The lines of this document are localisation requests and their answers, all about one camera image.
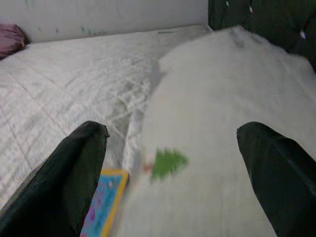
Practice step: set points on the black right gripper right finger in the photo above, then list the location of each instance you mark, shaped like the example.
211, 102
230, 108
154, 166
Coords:
279, 177

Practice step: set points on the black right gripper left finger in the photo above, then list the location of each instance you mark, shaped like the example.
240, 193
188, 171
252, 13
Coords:
54, 185

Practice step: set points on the colourful children's book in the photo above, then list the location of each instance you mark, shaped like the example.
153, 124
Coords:
106, 202

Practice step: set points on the white pillow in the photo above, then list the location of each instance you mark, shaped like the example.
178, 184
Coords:
209, 98

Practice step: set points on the pink cartoon print blanket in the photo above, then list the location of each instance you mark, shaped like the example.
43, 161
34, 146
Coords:
11, 39

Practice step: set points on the black tufted headboard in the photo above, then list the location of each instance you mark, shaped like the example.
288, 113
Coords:
271, 17

